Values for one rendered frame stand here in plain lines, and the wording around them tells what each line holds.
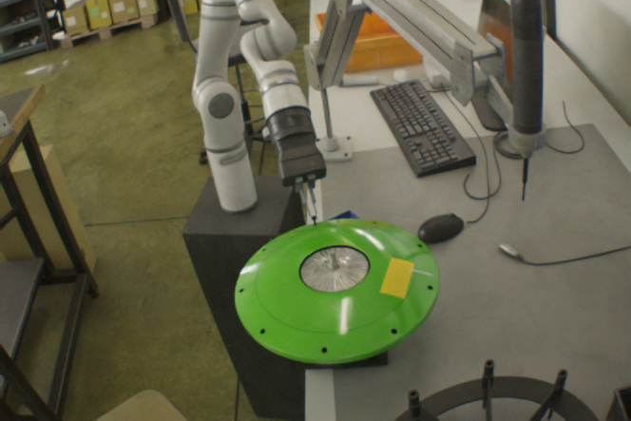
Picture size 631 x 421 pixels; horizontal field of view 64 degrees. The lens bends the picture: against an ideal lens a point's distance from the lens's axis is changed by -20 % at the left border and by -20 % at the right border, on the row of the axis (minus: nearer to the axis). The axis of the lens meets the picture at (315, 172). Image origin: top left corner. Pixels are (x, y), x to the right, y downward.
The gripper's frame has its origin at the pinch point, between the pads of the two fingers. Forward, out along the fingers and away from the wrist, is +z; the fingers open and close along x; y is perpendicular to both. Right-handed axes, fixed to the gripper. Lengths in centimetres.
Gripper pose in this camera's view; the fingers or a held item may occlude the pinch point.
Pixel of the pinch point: (314, 219)
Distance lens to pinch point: 101.8
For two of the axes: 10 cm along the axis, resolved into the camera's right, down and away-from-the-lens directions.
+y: 0.1, -3.9, -9.2
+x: 9.7, -2.3, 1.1
